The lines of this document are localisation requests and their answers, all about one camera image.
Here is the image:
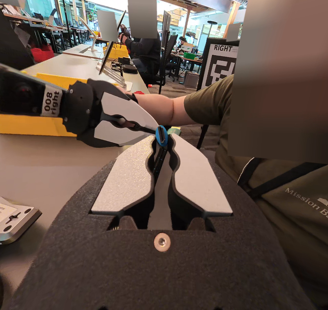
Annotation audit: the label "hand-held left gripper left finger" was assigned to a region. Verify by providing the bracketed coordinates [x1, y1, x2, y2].
[91, 135, 157, 216]

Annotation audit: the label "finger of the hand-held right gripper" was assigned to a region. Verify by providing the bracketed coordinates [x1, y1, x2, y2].
[99, 91, 160, 134]
[93, 120, 156, 147]

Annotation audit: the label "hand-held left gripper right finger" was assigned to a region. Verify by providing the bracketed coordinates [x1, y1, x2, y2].
[169, 134, 234, 217]

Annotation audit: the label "black hdmi cable teal plugs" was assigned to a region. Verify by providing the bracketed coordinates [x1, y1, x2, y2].
[152, 125, 183, 179]

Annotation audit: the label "person's right forearm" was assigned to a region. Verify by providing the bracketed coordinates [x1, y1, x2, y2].
[133, 94, 191, 126]

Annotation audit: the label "computer monitor on metal stand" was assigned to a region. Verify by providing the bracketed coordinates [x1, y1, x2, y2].
[96, 10, 133, 90]

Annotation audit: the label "small yellow bin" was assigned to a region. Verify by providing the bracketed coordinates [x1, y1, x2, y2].
[102, 44, 128, 59]

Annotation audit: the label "yellow plastic bin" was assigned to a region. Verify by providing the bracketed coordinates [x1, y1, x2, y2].
[0, 71, 121, 137]

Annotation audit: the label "red bag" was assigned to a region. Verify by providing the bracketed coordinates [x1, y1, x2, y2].
[31, 43, 55, 63]

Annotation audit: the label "black office chair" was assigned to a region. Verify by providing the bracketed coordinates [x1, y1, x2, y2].
[147, 34, 179, 95]

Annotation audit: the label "grey floor bin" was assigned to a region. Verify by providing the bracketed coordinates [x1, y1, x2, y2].
[183, 71, 200, 88]

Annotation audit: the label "person's olive shirt torso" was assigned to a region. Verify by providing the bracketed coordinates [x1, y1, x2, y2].
[184, 74, 328, 310]

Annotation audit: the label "black white tag sign board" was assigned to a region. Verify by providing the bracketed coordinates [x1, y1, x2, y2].
[197, 37, 240, 91]

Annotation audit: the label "grey metal mounting plate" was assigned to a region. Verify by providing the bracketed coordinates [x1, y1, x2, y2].
[0, 197, 43, 245]

